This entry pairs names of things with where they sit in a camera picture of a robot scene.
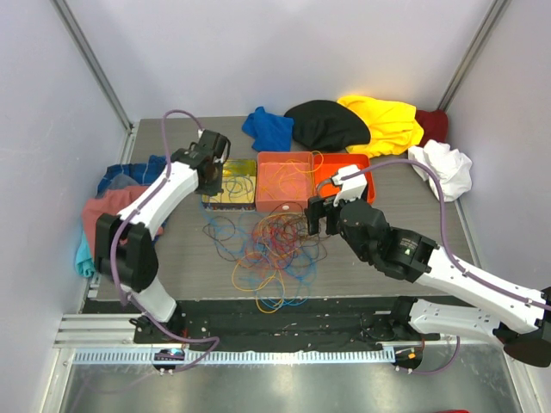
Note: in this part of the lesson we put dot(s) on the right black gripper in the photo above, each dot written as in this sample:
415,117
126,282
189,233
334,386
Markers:
318,207

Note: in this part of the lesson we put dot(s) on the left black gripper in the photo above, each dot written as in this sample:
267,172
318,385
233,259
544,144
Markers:
217,188

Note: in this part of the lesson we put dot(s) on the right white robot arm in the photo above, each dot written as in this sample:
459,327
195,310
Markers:
495,310

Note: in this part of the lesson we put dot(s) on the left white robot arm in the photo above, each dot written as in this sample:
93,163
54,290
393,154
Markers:
124,249

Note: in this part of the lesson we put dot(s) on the gold metal tin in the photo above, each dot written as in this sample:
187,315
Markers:
239,183

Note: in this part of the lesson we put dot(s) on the salmon pink plastic box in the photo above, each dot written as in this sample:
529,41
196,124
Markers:
284,181

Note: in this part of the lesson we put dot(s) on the orange plastic box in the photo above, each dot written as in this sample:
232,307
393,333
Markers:
327,165

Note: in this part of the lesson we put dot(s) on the blue plaid cloth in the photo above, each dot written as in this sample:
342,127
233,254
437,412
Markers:
120,176

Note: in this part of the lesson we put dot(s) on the black cloth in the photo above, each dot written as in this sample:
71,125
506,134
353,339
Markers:
322,125

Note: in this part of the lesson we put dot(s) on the salmon red cloth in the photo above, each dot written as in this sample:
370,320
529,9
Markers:
111,203

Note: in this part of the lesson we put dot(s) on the yellow cloth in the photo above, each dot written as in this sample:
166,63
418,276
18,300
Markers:
392,125

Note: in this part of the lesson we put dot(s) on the white cloth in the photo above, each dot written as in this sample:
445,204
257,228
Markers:
451,167

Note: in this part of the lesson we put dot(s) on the dark red cloth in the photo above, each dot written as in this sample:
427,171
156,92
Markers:
435,125

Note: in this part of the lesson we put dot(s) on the teal cloth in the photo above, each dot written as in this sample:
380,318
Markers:
84,265

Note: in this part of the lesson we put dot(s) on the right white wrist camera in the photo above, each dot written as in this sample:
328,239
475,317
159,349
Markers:
351,183

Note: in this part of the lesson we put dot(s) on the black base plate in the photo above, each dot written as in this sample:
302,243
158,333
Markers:
333,324

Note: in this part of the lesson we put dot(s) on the white slotted cable duct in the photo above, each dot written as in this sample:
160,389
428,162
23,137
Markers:
174,356

